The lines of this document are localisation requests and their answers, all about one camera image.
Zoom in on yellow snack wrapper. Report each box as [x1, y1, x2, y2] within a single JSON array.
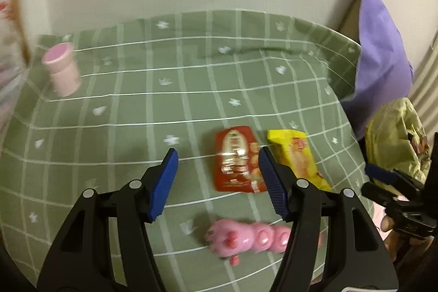
[[267, 130, 332, 192]]

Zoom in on red snack packet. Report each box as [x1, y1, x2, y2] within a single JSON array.
[[213, 125, 267, 193]]

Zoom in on yellow-bagged trash bin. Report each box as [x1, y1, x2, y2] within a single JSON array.
[[365, 97, 431, 183]]

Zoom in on right hand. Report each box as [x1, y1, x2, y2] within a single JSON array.
[[380, 216, 434, 262]]

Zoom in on beige curtain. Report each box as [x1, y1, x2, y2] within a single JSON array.
[[409, 39, 438, 139]]

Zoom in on purple pillow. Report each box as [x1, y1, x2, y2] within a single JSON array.
[[339, 0, 414, 140]]

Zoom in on pink caterpillar toy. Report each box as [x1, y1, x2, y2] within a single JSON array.
[[204, 218, 325, 267]]

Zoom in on green checked tablecloth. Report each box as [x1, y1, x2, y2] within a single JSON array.
[[1, 10, 365, 291]]

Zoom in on pink cylindrical jar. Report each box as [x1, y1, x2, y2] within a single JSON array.
[[42, 42, 81, 97]]

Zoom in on white plastic bag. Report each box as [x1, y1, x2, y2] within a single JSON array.
[[0, 0, 27, 130]]

